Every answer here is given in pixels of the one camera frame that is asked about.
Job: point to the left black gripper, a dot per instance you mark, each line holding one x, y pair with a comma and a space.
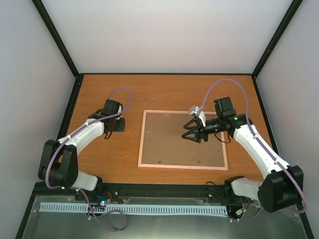
120, 127

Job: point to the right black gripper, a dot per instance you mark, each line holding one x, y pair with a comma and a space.
198, 134

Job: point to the pink wooden picture frame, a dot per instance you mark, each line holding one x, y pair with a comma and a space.
182, 167

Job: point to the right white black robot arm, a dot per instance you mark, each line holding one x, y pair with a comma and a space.
282, 184

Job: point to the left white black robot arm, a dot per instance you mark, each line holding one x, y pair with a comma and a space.
59, 161

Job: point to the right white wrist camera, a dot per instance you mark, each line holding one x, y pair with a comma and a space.
198, 115

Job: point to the brown frame backing board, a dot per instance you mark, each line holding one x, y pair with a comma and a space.
174, 144

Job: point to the black aluminium cage frame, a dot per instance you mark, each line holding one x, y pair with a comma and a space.
156, 190

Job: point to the light blue cable duct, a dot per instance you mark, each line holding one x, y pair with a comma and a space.
141, 210

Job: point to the metal base plate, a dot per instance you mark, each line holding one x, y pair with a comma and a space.
255, 223

